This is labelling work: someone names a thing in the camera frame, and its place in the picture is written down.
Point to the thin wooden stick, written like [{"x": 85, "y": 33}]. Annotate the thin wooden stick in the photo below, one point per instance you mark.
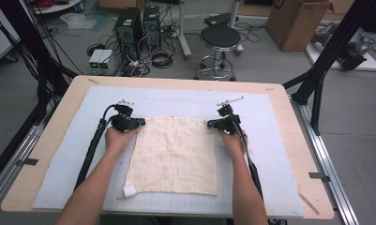
[{"x": 308, "y": 203}]

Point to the white power supply box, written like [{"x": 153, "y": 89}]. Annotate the white power supply box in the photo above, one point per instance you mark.
[
  {"x": 95, "y": 59},
  {"x": 107, "y": 60}
]

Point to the grey tape strip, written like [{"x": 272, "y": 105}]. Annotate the grey tape strip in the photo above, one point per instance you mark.
[
  {"x": 319, "y": 176},
  {"x": 27, "y": 161}
]

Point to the white grid mat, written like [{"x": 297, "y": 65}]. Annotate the white grid mat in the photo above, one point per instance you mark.
[{"x": 263, "y": 140}]

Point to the black round stool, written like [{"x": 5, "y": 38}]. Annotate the black round stool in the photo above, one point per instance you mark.
[{"x": 220, "y": 37}]

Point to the white board with dark devices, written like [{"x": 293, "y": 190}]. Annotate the white board with dark devices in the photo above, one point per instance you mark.
[{"x": 351, "y": 56}]

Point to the white desk leg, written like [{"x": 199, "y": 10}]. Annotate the white desk leg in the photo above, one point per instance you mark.
[{"x": 183, "y": 31}]

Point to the black computer tower green label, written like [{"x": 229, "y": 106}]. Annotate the black computer tower green label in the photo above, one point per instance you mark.
[{"x": 127, "y": 29}]

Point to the cream patterned cloth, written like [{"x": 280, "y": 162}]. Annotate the cream patterned cloth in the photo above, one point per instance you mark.
[{"x": 173, "y": 156}]

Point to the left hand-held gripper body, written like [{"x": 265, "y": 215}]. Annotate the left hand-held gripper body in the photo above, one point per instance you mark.
[{"x": 123, "y": 123}]

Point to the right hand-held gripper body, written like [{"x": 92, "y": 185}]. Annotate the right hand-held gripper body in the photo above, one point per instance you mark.
[{"x": 229, "y": 124}]

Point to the clear plastic bag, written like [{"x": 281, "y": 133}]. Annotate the clear plastic bag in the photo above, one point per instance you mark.
[{"x": 74, "y": 20}]

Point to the aluminium rail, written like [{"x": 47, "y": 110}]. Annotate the aluminium rail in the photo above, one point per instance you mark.
[
  {"x": 17, "y": 156},
  {"x": 326, "y": 156}
]

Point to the person's left hand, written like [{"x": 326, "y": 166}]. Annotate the person's left hand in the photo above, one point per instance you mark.
[{"x": 118, "y": 140}]

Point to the cardboard box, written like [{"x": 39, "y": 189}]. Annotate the cardboard box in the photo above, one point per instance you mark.
[{"x": 295, "y": 25}]

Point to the person's right hand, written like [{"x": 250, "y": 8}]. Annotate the person's right hand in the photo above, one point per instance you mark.
[{"x": 234, "y": 143}]

